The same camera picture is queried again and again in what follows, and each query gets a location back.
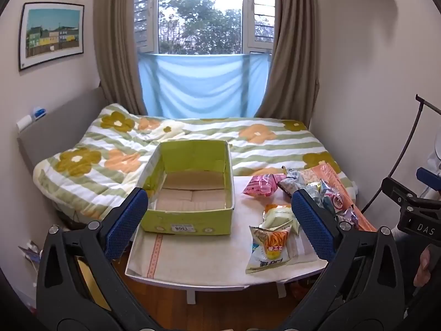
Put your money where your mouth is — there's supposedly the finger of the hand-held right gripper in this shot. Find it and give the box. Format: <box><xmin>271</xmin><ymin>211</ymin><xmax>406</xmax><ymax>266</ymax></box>
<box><xmin>380</xmin><ymin>177</ymin><xmax>419</xmax><ymax>209</ymax></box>
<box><xmin>416</xmin><ymin>167</ymin><xmax>441</xmax><ymax>191</ymax></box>

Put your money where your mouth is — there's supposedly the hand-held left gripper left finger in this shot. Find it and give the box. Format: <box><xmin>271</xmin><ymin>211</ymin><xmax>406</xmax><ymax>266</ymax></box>
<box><xmin>36</xmin><ymin>187</ymin><xmax>153</xmax><ymax>331</ymax></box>

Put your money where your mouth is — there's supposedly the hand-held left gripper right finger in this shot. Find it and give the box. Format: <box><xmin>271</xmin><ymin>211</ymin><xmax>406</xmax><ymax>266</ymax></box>
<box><xmin>278</xmin><ymin>188</ymin><xmax>406</xmax><ymax>331</ymax></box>

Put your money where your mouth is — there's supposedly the green cardboard box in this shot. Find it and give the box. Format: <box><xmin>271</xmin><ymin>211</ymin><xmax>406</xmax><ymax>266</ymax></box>
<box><xmin>137</xmin><ymin>140</ymin><xmax>236</xmax><ymax>236</ymax></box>

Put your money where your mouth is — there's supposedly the person's right hand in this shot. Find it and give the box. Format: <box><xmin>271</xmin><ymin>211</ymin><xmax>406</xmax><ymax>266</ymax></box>
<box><xmin>414</xmin><ymin>244</ymin><xmax>432</xmax><ymax>287</ymax></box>

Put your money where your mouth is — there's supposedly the white round device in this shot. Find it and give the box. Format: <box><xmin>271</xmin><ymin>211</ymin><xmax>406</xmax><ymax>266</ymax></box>
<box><xmin>425</xmin><ymin>141</ymin><xmax>441</xmax><ymax>194</ymax></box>

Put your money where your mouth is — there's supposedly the pink round print snack packet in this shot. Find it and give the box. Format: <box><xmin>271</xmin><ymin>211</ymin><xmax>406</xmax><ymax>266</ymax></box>
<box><xmin>323</xmin><ymin>189</ymin><xmax>349</xmax><ymax>215</ymax></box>

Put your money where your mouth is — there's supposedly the purple snack packet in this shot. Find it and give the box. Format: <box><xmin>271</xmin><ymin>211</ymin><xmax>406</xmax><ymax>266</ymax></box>
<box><xmin>336</xmin><ymin>207</ymin><xmax>361</xmax><ymax>230</ymax></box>

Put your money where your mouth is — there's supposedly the green and white snack packet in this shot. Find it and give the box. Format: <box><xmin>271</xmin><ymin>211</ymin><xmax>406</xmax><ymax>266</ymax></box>
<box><xmin>262</xmin><ymin>204</ymin><xmax>301</xmax><ymax>236</ymax></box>

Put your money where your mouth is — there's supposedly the silver snack packet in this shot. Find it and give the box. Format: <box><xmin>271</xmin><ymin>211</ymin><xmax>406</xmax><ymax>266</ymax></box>
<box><xmin>306</xmin><ymin>178</ymin><xmax>332</xmax><ymax>201</ymax></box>

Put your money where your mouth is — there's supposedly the fries print snack packet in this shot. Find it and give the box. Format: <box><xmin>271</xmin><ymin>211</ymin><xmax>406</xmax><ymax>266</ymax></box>
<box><xmin>245</xmin><ymin>226</ymin><xmax>294</xmax><ymax>275</ymax></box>

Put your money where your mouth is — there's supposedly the white and black snack packet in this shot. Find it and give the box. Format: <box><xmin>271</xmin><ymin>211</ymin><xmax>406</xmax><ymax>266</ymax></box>
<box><xmin>277</xmin><ymin>168</ymin><xmax>308</xmax><ymax>194</ymax></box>

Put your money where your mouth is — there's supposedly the flower print striped blanket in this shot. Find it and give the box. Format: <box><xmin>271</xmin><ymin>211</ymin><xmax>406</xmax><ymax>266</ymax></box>
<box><xmin>33</xmin><ymin>103</ymin><xmax>358</xmax><ymax>222</ymax></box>

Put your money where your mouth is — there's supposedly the orange floral tablecloth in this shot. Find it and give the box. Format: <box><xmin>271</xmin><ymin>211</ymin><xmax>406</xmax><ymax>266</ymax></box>
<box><xmin>126</xmin><ymin>164</ymin><xmax>378</xmax><ymax>283</ymax></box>

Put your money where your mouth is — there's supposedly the white table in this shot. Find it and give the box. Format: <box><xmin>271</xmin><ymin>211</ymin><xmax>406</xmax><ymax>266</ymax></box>
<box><xmin>125</xmin><ymin>267</ymin><xmax>329</xmax><ymax>300</ymax></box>

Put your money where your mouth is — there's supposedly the grey bed headboard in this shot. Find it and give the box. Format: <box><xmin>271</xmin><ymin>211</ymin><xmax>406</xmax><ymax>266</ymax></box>
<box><xmin>17</xmin><ymin>87</ymin><xmax>111</xmax><ymax>170</ymax></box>

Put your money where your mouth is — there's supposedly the white bottle with blue cap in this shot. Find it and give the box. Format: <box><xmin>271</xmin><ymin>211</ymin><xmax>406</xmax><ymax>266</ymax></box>
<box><xmin>16</xmin><ymin>108</ymin><xmax>47</xmax><ymax>132</ymax></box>

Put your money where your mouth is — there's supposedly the light blue cloth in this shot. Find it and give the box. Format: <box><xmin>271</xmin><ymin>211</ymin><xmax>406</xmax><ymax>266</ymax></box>
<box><xmin>137</xmin><ymin>52</ymin><xmax>271</xmax><ymax>118</ymax></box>

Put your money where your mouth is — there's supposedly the brown curtain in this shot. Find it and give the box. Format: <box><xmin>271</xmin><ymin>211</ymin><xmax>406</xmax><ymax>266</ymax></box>
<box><xmin>93</xmin><ymin>0</ymin><xmax>161</xmax><ymax>116</ymax></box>
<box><xmin>254</xmin><ymin>0</ymin><xmax>322</xmax><ymax>129</ymax></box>

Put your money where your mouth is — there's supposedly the window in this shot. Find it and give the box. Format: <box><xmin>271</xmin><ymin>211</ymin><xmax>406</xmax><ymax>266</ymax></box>
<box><xmin>133</xmin><ymin>0</ymin><xmax>277</xmax><ymax>56</ymax></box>

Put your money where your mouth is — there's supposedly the black cable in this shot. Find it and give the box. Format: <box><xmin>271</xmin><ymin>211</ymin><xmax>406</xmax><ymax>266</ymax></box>
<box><xmin>360</xmin><ymin>94</ymin><xmax>441</xmax><ymax>216</ymax></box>

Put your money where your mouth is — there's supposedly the framed wall picture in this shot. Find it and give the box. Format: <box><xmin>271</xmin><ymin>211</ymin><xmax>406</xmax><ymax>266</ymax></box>
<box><xmin>18</xmin><ymin>2</ymin><xmax>85</xmax><ymax>71</ymax></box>

